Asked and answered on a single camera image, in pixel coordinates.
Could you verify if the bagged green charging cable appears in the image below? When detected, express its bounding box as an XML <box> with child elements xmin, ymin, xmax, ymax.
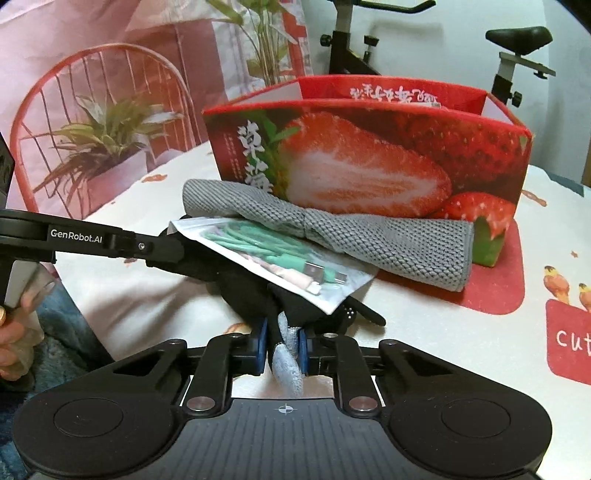
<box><xmin>168</xmin><ymin>216</ymin><xmax>380</xmax><ymax>317</ymax></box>

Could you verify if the grey mesh cloth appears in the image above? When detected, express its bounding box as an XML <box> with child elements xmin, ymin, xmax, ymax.
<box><xmin>182</xmin><ymin>179</ymin><xmax>474</xmax><ymax>292</ymax></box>

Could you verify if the person left hand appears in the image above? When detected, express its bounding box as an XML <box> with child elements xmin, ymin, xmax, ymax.
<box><xmin>1</xmin><ymin>260</ymin><xmax>56</xmax><ymax>381</ymax></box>

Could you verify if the pink printed backdrop cloth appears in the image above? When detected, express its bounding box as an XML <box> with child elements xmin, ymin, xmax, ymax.
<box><xmin>1</xmin><ymin>0</ymin><xmax>311</xmax><ymax>219</ymax></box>

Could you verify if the patterned white tablecloth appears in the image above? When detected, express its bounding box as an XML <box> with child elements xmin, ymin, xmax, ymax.
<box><xmin>56</xmin><ymin>166</ymin><xmax>590</xmax><ymax>479</ymax></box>

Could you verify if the red strawberry cardboard box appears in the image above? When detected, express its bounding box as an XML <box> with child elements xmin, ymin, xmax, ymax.
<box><xmin>204</xmin><ymin>75</ymin><xmax>533</xmax><ymax>267</ymax></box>

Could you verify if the black exercise bike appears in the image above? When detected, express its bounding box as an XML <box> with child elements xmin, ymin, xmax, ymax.
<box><xmin>304</xmin><ymin>1</ymin><xmax>556</xmax><ymax>107</ymax></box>

